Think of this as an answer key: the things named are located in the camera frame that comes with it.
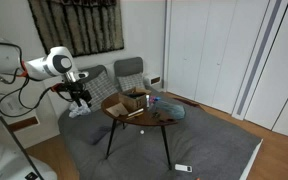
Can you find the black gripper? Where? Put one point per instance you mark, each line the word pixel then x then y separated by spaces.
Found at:
pixel 71 89

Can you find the white nightstand brown drawer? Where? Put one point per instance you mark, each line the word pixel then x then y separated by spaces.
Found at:
pixel 27 126
pixel 153 81

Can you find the white panel door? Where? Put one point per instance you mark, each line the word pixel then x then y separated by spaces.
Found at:
pixel 277 73

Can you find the shaggy beige black wall rug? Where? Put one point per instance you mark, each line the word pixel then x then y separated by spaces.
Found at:
pixel 80 26

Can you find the dark wooden side table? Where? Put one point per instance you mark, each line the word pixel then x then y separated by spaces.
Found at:
pixel 144 118

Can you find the white patterned blanket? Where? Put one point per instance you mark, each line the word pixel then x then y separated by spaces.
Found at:
pixel 79 110

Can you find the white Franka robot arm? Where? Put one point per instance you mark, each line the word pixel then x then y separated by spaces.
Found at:
pixel 4 58

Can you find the yellow pencil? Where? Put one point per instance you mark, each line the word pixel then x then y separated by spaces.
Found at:
pixel 134 117

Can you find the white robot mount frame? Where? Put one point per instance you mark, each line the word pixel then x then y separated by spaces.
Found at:
pixel 4 163

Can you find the small white ball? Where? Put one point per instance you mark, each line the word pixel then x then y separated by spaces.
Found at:
pixel 142 132

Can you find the gray futon mattress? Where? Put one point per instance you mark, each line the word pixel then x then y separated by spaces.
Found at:
pixel 204 146

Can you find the blue folded cloth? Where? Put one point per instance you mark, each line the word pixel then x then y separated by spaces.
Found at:
pixel 170 110

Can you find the brown cardboard box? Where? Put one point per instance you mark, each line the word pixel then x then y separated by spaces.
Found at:
pixel 132 100

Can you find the white remote control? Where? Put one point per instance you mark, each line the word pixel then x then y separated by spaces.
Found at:
pixel 183 167

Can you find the beige paper napkin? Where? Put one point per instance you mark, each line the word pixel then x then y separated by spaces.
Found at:
pixel 117 109

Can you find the small gray plaid pillow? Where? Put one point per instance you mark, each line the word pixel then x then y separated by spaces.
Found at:
pixel 130 81

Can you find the small gray sofa headrest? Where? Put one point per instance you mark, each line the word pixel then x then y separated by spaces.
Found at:
pixel 128 66

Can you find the large gray sofa headrest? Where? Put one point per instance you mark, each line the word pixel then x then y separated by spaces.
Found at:
pixel 94 70

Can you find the white marker pen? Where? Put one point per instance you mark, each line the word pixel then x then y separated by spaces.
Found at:
pixel 135 114

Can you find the white closet doors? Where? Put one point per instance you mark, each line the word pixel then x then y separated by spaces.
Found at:
pixel 214 50

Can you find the large gray plaid pillow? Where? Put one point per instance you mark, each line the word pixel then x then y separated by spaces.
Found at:
pixel 100 88

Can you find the small black device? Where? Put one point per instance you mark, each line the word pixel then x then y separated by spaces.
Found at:
pixel 166 119

